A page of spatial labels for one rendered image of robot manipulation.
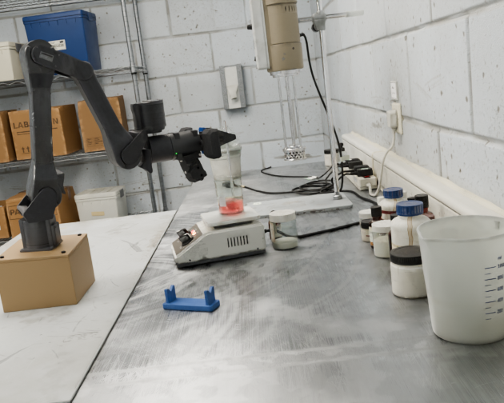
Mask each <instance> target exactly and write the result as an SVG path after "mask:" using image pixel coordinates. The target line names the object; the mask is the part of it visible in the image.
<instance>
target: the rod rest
mask: <svg viewBox="0 0 504 403"><path fill-rule="evenodd" d="M164 291H165V297H166V302H164V303H163V304H162V306H163V309H176V310H191V311H206V312H212V311H214V310H215V309H216V308H217V307H219V306H220V301H219V300H218V299H215V295H214V287H213V286H210V288H209V291H208V290H205V291H204V295H205V299H200V298H181V297H176V293H175V288H174V285H171V286H170V289H164Z"/></svg>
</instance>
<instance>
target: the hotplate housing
mask: <svg viewBox="0 0 504 403"><path fill-rule="evenodd" d="M196 224H197V225H198V228H199V229H200V230H201V232H202V236H201V237H199V238H198V239H197V240H195V241H194V242H193V243H191V244H190V245H189V246H187V247H186V248H185V249H184V250H183V251H182V252H181V253H179V254H178V255H176V253H175V251H174V247H173V245H171V250H172V253H173V255H174V260H175V262H176V263H177V265H178V268H180V267H187V266H190V265H198V264H203V263H207V262H212V261H221V260H226V259H231V258H235V257H244V256H249V255H253V254H259V253H265V252H266V250H265V248H266V238H265V233H267V230H266V229H264V225H263V224H262V223H261V222H260V221H259V220H258V219H257V220H252V221H243V222H238V223H233V224H228V225H218V226H213V227H207V226H206V224H205V223H204V221H200V222H197V223H196Z"/></svg>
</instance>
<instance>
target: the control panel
mask: <svg viewBox="0 0 504 403"><path fill-rule="evenodd" d="M188 230H190V232H192V231H193V230H194V232H193V233H195V234H193V233H190V236H193V237H194V239H193V240H192V241H191V242H190V243H189V244H187V245H185V246H182V243H181V242H180V240H179V239H178V238H177V239H176V240H175V241H173V242H172V245H173V247H174V251H175V253H176V255H178V254H179V253H181V252H182V251H183V250H184V249H185V248H186V247H187V246H189V245H190V244H191V243H193V242H194V241H195V240H197V239H198V238H199V237H201V236H202V232H201V230H200V229H199V228H198V225H197V224H195V225H194V226H192V227H191V228H190V229H188ZM188 230H187V231H188ZM192 234H193V235H192Z"/></svg>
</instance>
